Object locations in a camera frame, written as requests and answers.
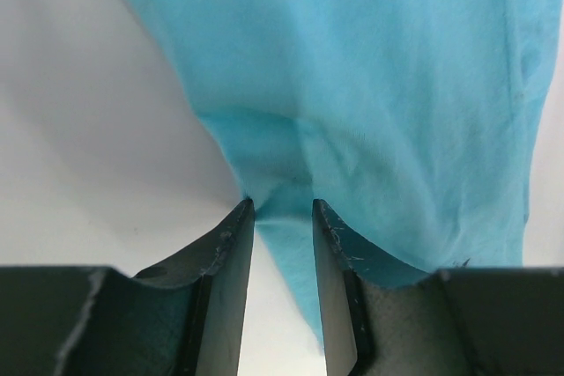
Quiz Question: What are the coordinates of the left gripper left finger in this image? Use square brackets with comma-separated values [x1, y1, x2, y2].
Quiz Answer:
[1, 200, 255, 375]

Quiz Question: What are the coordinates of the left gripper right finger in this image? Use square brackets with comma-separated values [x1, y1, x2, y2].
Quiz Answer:
[312, 200, 563, 375]

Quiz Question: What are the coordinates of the light teal polo shirt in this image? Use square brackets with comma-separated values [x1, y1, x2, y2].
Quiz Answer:
[127, 0, 562, 334]

